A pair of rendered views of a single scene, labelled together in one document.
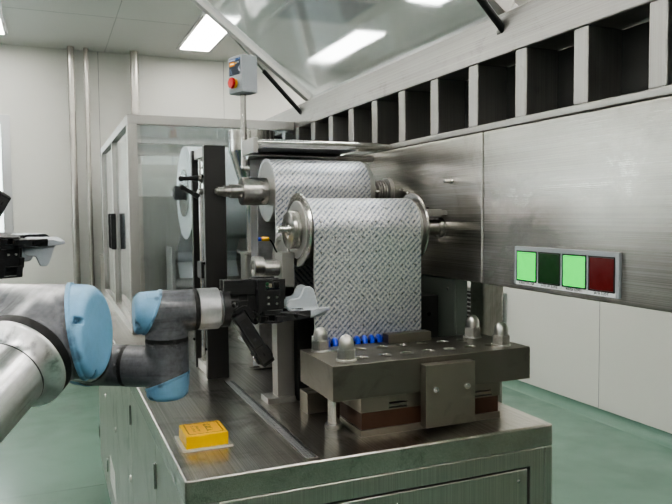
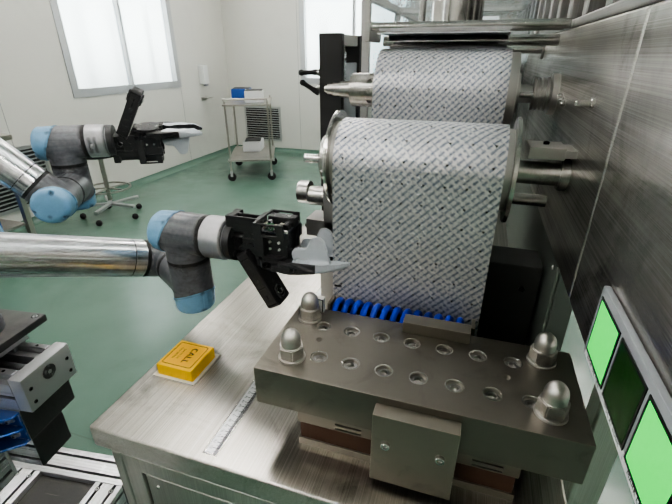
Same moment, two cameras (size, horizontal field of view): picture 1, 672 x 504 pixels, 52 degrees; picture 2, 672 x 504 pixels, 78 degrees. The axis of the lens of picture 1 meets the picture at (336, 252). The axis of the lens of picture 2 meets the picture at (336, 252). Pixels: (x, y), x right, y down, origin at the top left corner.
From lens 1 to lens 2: 94 cm
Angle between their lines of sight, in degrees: 45
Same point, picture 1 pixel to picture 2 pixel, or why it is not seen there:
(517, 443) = not seen: outside the picture
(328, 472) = (219, 478)
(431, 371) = (380, 423)
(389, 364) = (329, 388)
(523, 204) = (646, 209)
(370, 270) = (410, 229)
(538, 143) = not seen: outside the picture
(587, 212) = not seen: outside the picture
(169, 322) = (172, 248)
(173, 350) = (179, 273)
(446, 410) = (402, 472)
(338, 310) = (362, 268)
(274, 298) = (276, 243)
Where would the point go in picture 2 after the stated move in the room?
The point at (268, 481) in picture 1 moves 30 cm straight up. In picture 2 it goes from (159, 458) to (111, 272)
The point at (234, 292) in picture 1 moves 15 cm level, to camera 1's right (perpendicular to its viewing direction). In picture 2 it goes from (236, 228) to (301, 254)
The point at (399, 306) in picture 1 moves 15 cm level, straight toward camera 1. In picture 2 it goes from (449, 281) to (385, 322)
